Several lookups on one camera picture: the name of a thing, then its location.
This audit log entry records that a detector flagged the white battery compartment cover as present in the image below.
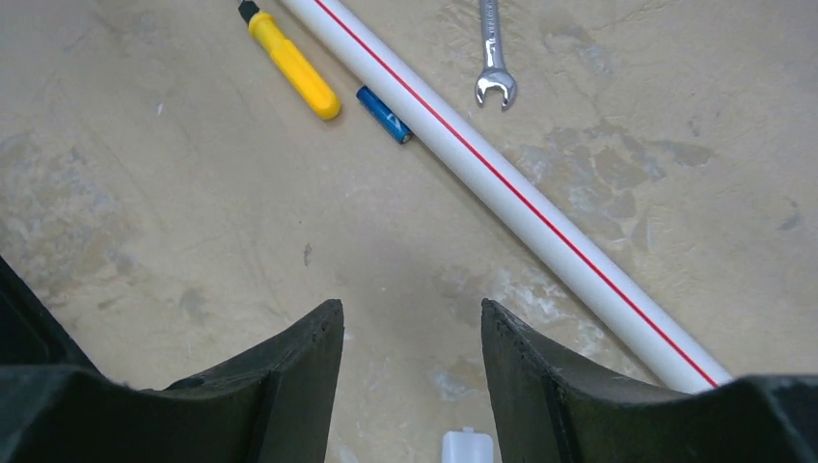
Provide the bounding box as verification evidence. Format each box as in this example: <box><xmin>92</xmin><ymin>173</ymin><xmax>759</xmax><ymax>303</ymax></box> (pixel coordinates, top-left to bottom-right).
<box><xmin>441</xmin><ymin>427</ymin><xmax>495</xmax><ymax>463</ymax></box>

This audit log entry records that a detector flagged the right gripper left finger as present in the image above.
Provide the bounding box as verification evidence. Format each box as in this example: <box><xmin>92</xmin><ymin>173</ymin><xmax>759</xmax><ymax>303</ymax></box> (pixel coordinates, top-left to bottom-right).
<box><xmin>1</xmin><ymin>264</ymin><xmax>344</xmax><ymax>462</ymax></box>

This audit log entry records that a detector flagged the silver wrench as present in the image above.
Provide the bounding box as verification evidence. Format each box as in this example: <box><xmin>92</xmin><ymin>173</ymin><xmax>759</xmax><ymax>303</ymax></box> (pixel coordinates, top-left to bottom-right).
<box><xmin>475</xmin><ymin>0</ymin><xmax>517</xmax><ymax>111</ymax></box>

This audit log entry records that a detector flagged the white PVC pipe frame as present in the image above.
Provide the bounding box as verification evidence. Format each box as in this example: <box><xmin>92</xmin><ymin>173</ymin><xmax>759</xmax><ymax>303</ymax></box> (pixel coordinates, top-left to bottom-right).
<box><xmin>284</xmin><ymin>1</ymin><xmax>732</xmax><ymax>393</ymax></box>

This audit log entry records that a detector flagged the yellow blue screwdriver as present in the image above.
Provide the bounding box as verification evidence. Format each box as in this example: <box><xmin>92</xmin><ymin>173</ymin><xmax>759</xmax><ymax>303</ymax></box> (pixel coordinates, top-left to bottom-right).
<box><xmin>237</xmin><ymin>0</ymin><xmax>341</xmax><ymax>121</ymax></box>

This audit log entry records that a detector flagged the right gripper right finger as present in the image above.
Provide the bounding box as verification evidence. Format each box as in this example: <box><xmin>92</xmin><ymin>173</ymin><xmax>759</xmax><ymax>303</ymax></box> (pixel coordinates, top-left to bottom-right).
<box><xmin>481</xmin><ymin>299</ymin><xmax>817</xmax><ymax>462</ymax></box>

